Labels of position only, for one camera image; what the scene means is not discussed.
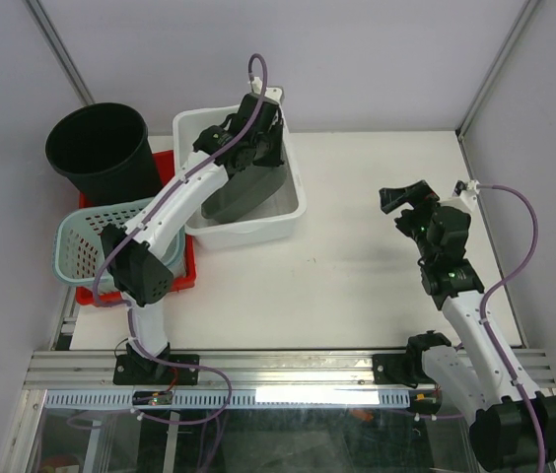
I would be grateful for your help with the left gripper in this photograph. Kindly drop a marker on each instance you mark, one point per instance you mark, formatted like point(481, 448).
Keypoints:
point(277, 158)

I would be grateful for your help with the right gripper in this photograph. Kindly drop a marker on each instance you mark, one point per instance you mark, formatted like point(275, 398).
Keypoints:
point(420, 191)

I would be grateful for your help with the grey-green plastic tray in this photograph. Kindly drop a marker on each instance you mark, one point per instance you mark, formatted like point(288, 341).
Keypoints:
point(244, 191)

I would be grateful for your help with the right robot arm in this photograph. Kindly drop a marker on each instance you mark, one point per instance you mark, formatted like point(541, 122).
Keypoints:
point(511, 423)

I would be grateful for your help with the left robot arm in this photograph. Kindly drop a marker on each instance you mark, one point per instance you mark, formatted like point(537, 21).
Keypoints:
point(133, 252)

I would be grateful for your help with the white plastic tub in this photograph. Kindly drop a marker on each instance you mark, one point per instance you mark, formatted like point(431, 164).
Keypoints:
point(275, 218)

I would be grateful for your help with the black plastic bucket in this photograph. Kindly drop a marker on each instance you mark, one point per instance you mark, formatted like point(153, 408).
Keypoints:
point(103, 150)

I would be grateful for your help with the light blue perforated basket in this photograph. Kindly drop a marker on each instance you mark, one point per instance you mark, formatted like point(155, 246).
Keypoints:
point(78, 251)

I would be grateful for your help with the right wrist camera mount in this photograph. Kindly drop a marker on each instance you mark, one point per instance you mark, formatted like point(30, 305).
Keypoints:
point(464, 197)

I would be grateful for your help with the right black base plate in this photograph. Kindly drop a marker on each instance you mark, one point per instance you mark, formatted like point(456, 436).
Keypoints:
point(389, 368)

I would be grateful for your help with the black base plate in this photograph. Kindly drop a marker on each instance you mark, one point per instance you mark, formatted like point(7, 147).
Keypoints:
point(389, 368)
point(184, 369)

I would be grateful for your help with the aluminium mounting rail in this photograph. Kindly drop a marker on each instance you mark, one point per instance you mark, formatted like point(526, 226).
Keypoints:
point(246, 369)

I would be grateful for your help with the right aluminium frame post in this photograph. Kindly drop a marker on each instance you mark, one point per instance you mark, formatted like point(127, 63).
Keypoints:
point(526, 13)

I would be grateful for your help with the aluminium frame post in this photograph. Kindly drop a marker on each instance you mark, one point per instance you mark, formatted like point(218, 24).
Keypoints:
point(59, 50)
point(526, 13)

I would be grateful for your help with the left aluminium frame post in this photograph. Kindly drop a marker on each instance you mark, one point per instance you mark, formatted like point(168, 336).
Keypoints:
point(59, 50)

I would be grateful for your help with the white slotted cable duct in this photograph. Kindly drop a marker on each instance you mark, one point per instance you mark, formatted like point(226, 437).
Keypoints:
point(212, 399)

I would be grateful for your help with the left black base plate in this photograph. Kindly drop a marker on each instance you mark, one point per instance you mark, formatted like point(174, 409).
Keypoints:
point(184, 369)

